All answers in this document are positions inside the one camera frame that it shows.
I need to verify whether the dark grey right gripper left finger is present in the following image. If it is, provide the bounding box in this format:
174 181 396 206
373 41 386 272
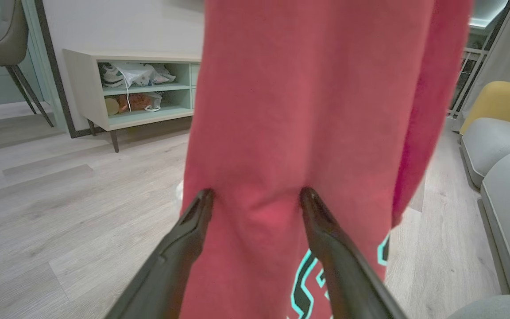
104 188 215 319

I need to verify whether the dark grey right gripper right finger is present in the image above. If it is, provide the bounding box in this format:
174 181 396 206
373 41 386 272
300 187 409 319

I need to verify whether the red sweatshirt with teal print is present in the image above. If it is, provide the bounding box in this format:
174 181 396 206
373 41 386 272
179 0 475 319

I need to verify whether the small white plastic bag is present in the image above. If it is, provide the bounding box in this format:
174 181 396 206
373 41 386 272
144 92 164 112

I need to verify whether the orange bag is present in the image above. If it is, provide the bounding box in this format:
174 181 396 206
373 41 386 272
118 93 154 113

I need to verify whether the grey and yellow sofa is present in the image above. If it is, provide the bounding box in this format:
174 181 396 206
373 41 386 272
448 81 510 319

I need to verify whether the beige and green shelf cabinet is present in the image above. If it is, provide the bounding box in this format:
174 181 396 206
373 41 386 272
62 49 202 153

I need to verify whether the white shelf rack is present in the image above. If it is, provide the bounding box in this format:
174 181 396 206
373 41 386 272
448 47 488 118

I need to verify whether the dark door frame strip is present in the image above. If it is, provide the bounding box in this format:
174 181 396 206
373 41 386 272
34 0 105 139

